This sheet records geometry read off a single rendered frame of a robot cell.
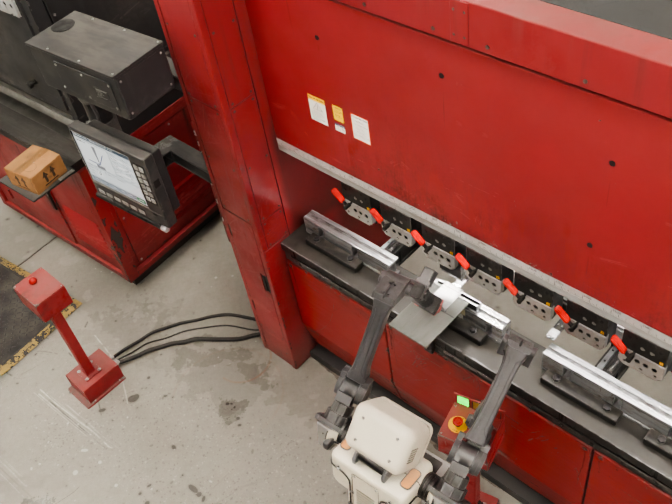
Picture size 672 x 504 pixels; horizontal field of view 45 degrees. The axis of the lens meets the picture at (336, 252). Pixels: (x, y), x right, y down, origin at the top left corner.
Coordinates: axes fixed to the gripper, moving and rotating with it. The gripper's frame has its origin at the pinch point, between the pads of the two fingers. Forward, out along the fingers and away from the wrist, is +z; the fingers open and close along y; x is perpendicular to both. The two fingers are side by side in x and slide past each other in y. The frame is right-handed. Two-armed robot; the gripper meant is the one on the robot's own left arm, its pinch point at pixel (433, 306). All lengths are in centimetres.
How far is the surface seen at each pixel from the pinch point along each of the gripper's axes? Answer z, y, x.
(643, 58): -112, -61, -64
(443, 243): -21.4, 0.4, -19.8
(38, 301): -20, 158, 89
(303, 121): -45, 66, -33
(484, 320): 7.8, -17.2, -5.7
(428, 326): -2.6, -3.5, 7.7
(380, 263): 10.7, 35.2, -5.5
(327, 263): 13, 59, 6
